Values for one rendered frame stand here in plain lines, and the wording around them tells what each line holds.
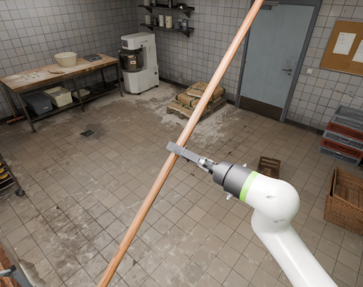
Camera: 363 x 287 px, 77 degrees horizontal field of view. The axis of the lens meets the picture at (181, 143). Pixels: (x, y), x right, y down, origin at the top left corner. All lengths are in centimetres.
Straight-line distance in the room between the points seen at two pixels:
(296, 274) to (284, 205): 18
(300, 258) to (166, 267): 209
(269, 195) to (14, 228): 323
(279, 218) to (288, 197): 6
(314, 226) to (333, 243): 24
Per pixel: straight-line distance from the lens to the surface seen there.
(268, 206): 63
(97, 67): 541
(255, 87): 510
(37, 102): 522
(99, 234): 302
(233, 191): 66
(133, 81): 582
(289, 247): 72
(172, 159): 77
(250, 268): 278
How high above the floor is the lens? 244
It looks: 37 degrees down
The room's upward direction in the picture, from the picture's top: straight up
